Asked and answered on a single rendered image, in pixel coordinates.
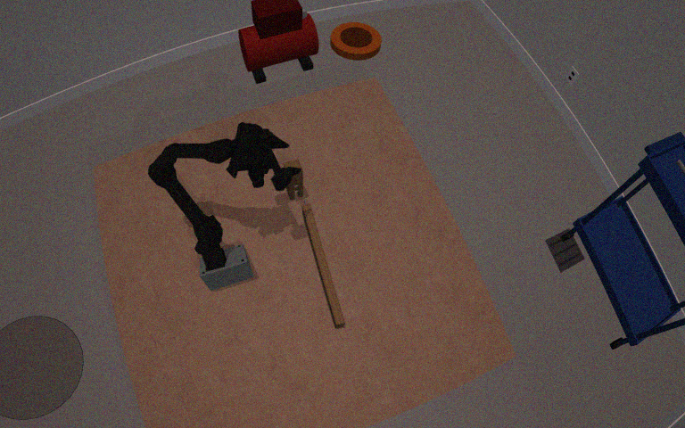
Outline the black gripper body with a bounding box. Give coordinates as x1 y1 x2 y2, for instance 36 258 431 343
252 128 293 191

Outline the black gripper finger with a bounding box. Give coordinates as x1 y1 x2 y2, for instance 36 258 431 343
269 132 289 149
287 167 302 177

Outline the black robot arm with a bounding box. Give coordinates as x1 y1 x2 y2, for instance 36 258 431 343
148 122 268 272

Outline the long wooden board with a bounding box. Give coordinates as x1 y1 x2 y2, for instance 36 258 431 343
302 199 345 329

